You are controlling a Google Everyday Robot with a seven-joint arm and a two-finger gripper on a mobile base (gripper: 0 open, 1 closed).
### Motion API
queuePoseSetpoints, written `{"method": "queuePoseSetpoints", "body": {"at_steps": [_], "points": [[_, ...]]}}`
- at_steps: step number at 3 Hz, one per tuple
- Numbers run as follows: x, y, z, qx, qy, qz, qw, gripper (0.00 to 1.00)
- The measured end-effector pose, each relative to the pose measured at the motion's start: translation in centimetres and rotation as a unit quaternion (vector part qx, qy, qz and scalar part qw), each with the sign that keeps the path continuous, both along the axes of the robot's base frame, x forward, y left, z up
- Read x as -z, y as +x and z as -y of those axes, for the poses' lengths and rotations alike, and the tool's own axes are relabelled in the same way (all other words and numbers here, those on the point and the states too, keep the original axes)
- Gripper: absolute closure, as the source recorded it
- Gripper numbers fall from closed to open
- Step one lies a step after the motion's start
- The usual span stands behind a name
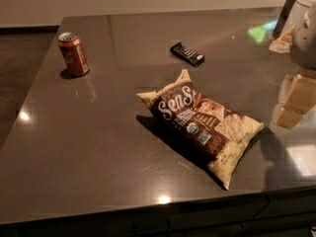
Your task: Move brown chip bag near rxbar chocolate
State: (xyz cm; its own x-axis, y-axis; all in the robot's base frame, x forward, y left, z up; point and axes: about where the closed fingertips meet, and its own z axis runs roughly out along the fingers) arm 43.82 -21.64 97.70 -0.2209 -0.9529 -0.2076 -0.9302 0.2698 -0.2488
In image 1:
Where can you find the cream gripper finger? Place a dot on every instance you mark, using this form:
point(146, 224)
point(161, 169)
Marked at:
point(286, 118)
point(300, 95)

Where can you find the brown and cream chip bag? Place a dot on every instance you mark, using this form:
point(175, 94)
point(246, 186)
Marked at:
point(218, 135)

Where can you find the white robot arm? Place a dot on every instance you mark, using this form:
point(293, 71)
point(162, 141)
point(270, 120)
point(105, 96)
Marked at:
point(295, 34)

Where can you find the black rxbar chocolate bar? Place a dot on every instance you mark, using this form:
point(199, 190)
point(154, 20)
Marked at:
point(192, 57)

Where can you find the dark object at table corner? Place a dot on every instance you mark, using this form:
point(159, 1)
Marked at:
point(284, 13)

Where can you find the red soda can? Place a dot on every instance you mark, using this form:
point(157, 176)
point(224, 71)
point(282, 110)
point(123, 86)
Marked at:
point(73, 53)

